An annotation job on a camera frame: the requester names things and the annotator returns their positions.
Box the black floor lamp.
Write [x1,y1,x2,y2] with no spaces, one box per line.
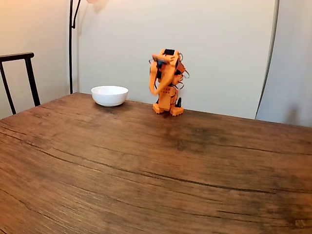
[68,0,109,95]

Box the black chair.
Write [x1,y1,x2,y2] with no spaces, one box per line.
[0,52,41,115]

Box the orange gripper camera mount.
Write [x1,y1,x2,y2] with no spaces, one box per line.
[151,54,171,67]

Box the white bowl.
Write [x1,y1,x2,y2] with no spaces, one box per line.
[91,85,129,107]

